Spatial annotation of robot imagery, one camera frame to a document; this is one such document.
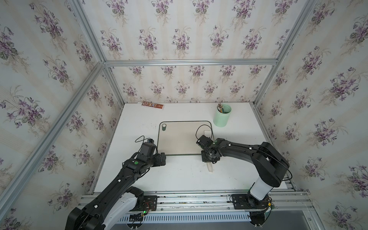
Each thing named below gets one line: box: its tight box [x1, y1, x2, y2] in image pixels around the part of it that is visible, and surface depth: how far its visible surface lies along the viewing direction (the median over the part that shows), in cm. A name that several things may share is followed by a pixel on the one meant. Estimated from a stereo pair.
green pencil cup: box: [213, 103, 232, 128], surface depth 104 cm
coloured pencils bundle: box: [216, 102, 224, 114], surface depth 97 cm
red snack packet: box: [141, 101, 165, 111], surface depth 121 cm
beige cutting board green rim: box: [157, 120, 215, 156], surface depth 100 cm
